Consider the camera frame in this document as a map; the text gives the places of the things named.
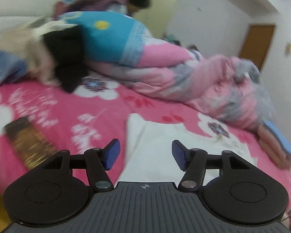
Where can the wall hook rail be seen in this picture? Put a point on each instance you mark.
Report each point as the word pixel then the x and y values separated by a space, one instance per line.
pixel 288 49

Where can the brown wooden door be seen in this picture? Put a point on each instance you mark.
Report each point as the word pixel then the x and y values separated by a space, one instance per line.
pixel 257 46

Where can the cream garment pile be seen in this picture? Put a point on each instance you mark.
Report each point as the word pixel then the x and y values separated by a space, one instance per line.
pixel 36 53

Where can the pink checked pillow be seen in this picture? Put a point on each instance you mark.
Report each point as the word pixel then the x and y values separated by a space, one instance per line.
pixel 271 143

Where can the pink grey floral quilt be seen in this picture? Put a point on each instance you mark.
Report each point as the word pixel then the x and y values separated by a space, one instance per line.
pixel 208 85

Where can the pale yellow wardrobe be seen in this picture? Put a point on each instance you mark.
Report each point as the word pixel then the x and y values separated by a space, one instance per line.
pixel 157 17

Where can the white sweatshirt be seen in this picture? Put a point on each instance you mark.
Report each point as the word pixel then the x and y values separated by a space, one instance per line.
pixel 160 145

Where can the blue pink striped blanket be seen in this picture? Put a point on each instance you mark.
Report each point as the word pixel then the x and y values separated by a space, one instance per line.
pixel 106 41

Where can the pink floral bed sheet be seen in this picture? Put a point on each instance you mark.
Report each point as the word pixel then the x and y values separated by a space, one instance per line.
pixel 63 106

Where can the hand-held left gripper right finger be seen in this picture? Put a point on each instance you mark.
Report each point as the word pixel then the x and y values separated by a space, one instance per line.
pixel 180 155

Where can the blue jeans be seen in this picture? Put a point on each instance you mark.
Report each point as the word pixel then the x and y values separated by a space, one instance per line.
pixel 4 65

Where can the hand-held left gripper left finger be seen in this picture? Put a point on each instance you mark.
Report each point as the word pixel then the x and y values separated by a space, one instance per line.
pixel 111 154

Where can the black garment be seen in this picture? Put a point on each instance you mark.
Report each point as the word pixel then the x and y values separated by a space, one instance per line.
pixel 65 51

